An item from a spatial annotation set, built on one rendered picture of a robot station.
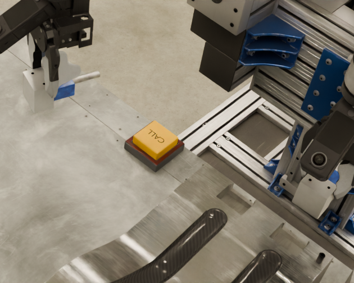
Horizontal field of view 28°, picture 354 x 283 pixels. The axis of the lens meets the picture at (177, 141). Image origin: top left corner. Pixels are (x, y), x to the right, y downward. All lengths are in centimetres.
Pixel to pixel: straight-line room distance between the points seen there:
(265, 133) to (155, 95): 51
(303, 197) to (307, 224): 90
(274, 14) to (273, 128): 80
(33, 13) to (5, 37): 6
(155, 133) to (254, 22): 33
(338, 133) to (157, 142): 39
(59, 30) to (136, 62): 160
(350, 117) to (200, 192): 29
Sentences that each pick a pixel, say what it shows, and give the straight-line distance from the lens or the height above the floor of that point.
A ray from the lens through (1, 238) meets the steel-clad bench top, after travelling 119.
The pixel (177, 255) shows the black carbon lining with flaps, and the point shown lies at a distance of 109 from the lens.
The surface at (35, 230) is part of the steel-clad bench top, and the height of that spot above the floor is 80.
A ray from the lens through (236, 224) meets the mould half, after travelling 112.
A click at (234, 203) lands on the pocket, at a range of 118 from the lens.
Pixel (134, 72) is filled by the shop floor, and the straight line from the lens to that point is 264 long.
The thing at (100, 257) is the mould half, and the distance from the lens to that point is 103.
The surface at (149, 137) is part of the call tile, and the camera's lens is 128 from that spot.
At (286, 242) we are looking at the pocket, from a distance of 116.
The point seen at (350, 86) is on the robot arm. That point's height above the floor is 116.
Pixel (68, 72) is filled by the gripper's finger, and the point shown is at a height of 99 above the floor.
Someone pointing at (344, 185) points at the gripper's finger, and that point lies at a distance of 110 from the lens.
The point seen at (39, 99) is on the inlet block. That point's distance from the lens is 120.
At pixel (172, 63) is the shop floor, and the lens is 270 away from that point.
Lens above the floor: 178
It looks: 47 degrees down
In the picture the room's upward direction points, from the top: 12 degrees clockwise
